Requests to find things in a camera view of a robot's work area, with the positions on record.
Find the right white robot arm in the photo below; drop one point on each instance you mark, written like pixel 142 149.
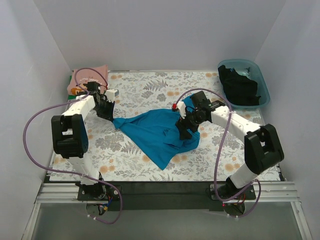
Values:
pixel 262 147

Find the black t shirt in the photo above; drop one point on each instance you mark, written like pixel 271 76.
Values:
pixel 238 89

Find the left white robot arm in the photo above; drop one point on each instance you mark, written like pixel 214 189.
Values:
pixel 69 134

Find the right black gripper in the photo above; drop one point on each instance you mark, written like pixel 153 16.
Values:
pixel 186 124

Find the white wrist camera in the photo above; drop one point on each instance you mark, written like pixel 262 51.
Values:
pixel 111 94
pixel 181 108

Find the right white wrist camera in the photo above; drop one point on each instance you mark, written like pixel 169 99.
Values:
pixel 181 108

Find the teal plastic bin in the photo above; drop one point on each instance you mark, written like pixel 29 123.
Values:
pixel 252 71

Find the folded pink t shirt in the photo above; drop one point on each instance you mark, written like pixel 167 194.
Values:
pixel 87 75

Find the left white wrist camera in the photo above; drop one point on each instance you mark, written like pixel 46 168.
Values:
pixel 111 94

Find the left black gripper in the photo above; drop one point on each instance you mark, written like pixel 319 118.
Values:
pixel 104 107

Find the aluminium frame rail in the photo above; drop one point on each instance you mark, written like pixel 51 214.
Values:
pixel 274 212

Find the blue t shirt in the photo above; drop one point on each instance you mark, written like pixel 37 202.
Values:
pixel 156 134

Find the floral table mat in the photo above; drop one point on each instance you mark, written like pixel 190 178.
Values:
pixel 119 159

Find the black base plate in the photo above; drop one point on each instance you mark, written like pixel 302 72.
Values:
pixel 156 195

